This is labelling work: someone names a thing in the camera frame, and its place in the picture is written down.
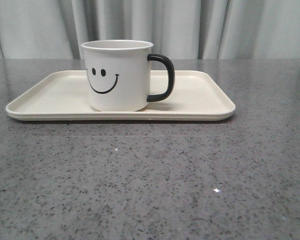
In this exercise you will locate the grey pleated curtain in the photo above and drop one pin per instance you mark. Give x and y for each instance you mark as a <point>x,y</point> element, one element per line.
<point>179,29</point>

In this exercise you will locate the cream rectangular plastic tray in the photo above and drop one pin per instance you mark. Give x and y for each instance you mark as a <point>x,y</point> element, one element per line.
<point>63,96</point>

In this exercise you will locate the white smiley mug black handle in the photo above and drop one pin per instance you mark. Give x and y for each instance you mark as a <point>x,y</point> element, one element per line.
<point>119,74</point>

